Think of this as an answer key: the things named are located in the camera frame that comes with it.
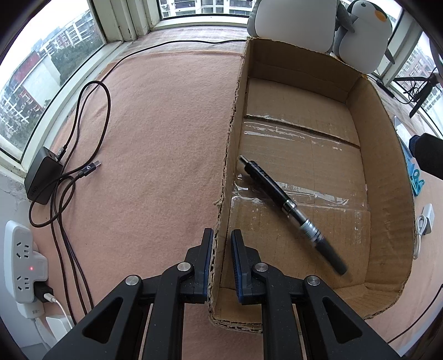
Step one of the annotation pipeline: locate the white power strip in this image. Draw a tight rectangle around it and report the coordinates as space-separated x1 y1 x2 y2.
4 220 48 320

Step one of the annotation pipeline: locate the black silver pen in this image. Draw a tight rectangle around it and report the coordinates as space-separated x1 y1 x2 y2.
239 155 348 276

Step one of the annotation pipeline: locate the black power adapter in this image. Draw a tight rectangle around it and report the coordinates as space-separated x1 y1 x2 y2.
24 146 63 205

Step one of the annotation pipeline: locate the grey white penguin plush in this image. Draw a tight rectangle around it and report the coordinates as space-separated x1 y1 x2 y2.
247 0 347 53

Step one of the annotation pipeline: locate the penguin plush orange beak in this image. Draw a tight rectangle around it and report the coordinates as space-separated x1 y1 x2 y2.
332 1 395 73

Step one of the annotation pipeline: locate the white charger with cable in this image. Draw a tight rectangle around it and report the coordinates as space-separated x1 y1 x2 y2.
413 203 435 259

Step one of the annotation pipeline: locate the white usb plug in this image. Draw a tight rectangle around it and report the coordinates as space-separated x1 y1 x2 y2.
33 281 74 329

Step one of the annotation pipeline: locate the brown cardboard box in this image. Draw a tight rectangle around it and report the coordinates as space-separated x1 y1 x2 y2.
210 38 414 332

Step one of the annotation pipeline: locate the black tripod stand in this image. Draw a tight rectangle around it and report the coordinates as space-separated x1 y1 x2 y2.
393 66 442 118

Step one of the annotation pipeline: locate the blue plastic clip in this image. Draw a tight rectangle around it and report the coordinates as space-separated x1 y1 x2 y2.
393 115 425 197

